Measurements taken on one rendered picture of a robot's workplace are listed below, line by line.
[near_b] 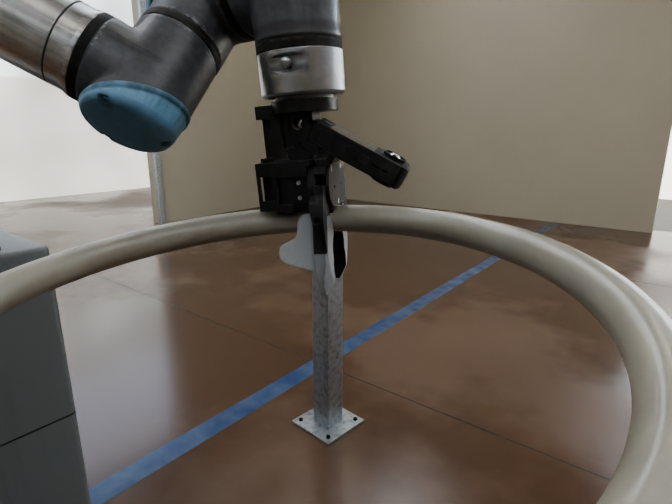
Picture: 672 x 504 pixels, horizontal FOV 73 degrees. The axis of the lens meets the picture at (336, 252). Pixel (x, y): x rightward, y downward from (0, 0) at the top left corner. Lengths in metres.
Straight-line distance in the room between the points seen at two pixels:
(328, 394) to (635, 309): 1.54
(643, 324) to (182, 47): 0.44
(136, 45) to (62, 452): 1.09
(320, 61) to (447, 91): 6.29
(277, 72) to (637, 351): 0.38
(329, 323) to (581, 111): 5.00
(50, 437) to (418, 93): 6.29
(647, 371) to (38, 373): 1.20
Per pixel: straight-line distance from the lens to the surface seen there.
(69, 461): 1.42
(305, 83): 0.48
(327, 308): 1.62
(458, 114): 6.66
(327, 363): 1.71
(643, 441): 0.21
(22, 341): 1.25
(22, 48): 0.53
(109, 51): 0.50
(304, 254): 0.50
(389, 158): 0.49
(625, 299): 0.31
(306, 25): 0.48
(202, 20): 0.54
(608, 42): 6.24
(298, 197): 0.49
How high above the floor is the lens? 1.10
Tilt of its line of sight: 15 degrees down
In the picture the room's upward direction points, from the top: straight up
